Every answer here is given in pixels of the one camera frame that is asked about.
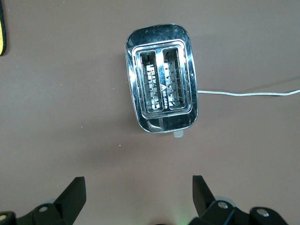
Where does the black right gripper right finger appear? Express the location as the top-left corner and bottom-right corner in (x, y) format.
(192, 175), (217, 218)

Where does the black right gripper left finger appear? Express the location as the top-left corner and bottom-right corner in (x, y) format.
(54, 177), (87, 221)

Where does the brown table cover mat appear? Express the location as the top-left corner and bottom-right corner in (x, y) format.
(0, 0), (300, 225)

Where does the cream and chrome toaster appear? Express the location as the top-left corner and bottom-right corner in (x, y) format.
(125, 23), (199, 139)

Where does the yellow quilted oven mitt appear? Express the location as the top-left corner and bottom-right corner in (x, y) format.
(0, 0), (7, 57)

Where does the white toaster power cable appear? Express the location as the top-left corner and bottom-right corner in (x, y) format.
(197, 89), (300, 98)

